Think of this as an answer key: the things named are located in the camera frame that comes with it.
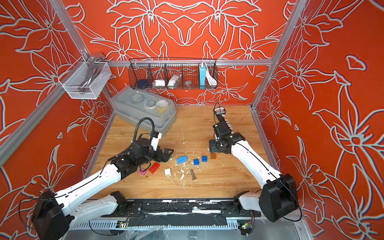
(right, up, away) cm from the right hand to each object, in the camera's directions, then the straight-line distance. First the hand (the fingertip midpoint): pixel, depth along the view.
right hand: (212, 146), depth 82 cm
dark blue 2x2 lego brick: (-9, -10, +6) cm, 15 cm away
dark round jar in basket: (-44, +39, +14) cm, 61 cm away
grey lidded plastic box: (-51, +25, +13) cm, 59 cm away
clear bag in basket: (-23, +39, +8) cm, 46 cm away
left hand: (-25, 0, -4) cm, 25 cm away
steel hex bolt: (-10, -18, 0) cm, 21 cm away
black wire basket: (-31, +49, +14) cm, 60 cm away
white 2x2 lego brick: (-26, -15, +1) cm, 30 cm away
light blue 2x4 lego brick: (-18, -9, +7) cm, 21 cm away
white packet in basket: (-31, +37, +4) cm, 49 cm away
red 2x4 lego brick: (-34, -13, +3) cm, 36 cm away
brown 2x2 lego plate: (+2, -7, +8) cm, 11 cm away
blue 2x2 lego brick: (-4, -9, +7) cm, 12 cm away
